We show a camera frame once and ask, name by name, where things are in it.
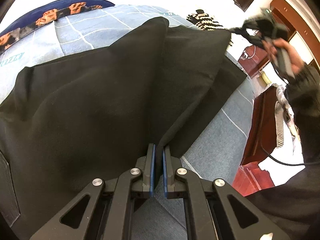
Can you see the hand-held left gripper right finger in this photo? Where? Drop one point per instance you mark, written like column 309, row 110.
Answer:
column 165, row 173

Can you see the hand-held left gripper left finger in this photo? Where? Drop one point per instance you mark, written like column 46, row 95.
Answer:
column 152, row 170

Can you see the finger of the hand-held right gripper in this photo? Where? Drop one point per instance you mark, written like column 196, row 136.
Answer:
column 246, row 33

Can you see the black pants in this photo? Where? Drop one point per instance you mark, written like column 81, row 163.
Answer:
column 100, row 105

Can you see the person's right forearm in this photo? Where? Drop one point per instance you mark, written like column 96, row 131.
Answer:
column 306, row 100

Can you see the person's right hand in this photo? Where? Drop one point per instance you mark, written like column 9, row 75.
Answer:
column 297, row 63

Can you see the brown wooden wardrobe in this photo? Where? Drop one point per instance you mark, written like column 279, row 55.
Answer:
column 280, row 2

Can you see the brown wooden cabinet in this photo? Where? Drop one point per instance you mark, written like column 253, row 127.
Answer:
column 257, row 65

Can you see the black white zigzag cloth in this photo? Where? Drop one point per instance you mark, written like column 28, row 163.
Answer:
column 205, row 21

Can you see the striped white cloth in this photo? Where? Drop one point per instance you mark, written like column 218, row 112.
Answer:
column 279, row 120

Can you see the person's dark jacket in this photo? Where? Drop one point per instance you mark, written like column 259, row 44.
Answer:
column 287, row 205

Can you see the blue checked blanket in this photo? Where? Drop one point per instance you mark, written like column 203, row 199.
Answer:
column 87, row 30

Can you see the navy orange patterned pillow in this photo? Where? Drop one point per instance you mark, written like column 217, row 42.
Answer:
column 25, row 15

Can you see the wooden bed frame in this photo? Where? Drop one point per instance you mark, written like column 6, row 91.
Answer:
column 260, row 120

